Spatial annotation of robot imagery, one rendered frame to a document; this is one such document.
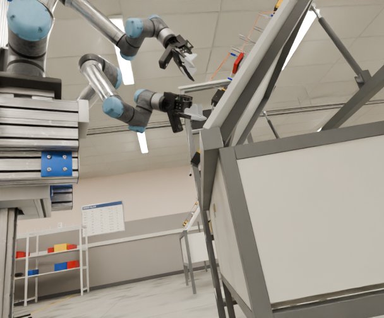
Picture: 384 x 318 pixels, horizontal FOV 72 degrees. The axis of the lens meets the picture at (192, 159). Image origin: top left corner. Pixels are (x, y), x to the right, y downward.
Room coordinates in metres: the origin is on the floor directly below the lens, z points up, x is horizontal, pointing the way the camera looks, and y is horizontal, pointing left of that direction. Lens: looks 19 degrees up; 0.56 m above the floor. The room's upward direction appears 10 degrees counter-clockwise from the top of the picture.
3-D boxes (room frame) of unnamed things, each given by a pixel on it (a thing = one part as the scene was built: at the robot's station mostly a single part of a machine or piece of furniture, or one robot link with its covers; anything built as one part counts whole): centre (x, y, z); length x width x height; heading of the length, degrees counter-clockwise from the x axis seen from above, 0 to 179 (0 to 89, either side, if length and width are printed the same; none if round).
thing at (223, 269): (1.52, -0.07, 0.60); 0.55 x 0.02 x 0.39; 1
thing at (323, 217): (1.26, -0.37, 0.60); 1.17 x 0.58 x 0.40; 1
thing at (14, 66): (0.76, 0.53, 1.21); 0.15 x 0.15 x 0.10
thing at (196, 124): (2.08, -0.18, 1.56); 0.30 x 0.23 x 0.19; 93
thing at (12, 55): (0.76, 0.53, 1.33); 0.13 x 0.12 x 0.14; 35
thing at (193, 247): (4.68, 0.05, 0.83); 1.18 x 0.72 x 1.65; 9
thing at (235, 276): (0.97, -0.07, 0.60); 0.55 x 0.03 x 0.39; 1
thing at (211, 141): (1.25, -0.05, 0.83); 1.18 x 0.05 x 0.06; 1
